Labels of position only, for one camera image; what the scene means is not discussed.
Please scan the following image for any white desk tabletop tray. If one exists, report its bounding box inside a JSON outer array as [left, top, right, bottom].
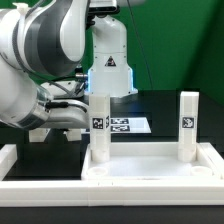
[[81, 142, 224, 181]]

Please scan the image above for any white U-shaped fence frame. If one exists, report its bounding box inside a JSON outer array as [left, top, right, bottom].
[[0, 144, 224, 207]]

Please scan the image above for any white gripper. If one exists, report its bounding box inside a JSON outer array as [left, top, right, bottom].
[[42, 100, 89, 129]]

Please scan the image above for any fiducial marker sheet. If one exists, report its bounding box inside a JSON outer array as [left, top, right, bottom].
[[81, 117, 152, 134]]

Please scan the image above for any black cable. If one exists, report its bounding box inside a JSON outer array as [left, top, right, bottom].
[[49, 75, 88, 88]]

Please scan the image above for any overhead camera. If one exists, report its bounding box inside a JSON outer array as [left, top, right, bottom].
[[88, 0, 120, 15]]

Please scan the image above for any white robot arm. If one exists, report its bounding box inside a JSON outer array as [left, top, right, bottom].
[[0, 0, 137, 130]]

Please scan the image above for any grey braided wrist cable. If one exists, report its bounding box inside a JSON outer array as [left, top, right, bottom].
[[39, 79, 86, 98]]

